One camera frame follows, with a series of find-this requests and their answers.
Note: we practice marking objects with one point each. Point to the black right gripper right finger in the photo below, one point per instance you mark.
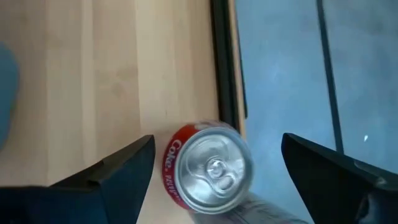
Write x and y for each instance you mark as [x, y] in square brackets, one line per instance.
[342, 193]

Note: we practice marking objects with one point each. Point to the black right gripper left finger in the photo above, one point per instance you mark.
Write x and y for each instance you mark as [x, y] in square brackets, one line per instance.
[93, 199]

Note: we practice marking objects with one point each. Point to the red Coca-Cola can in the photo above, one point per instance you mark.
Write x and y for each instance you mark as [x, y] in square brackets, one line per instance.
[211, 168]

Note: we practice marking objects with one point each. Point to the black metal rig frame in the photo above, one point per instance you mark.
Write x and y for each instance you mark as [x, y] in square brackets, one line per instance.
[224, 62]

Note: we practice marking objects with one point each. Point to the dark blue plastic bin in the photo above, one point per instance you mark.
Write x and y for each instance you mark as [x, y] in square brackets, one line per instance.
[6, 93]

